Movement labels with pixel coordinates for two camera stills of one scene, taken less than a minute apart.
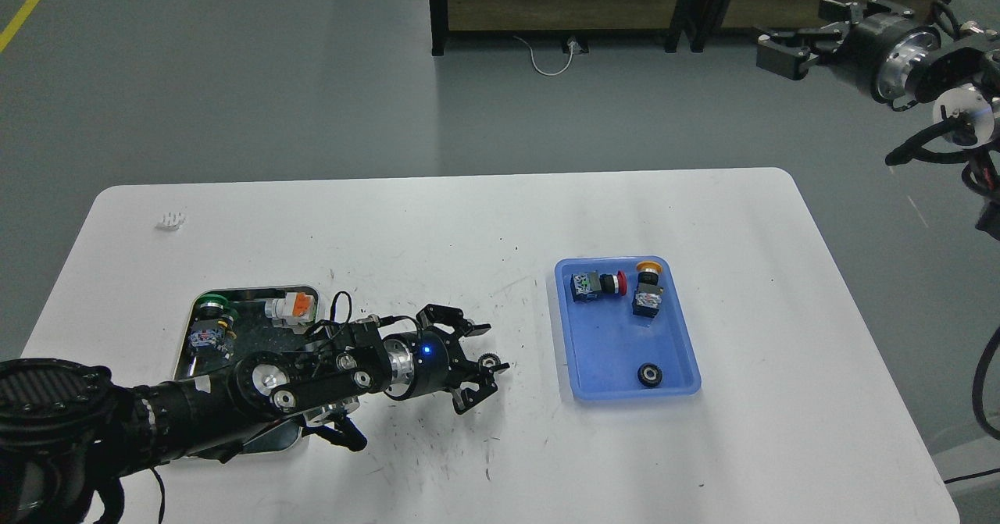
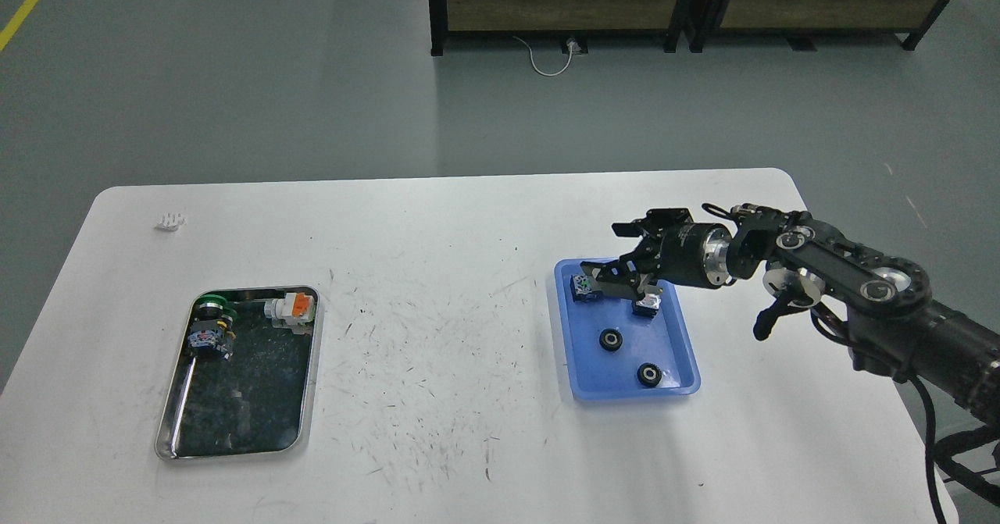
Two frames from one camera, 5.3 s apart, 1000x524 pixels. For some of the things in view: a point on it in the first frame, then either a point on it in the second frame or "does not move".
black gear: (649, 374) does not move
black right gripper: (875, 51) -> (694, 254)
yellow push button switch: (648, 298) does not move
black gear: (488, 360) -> (611, 340)
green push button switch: (213, 329) does not move
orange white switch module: (296, 311) does not move
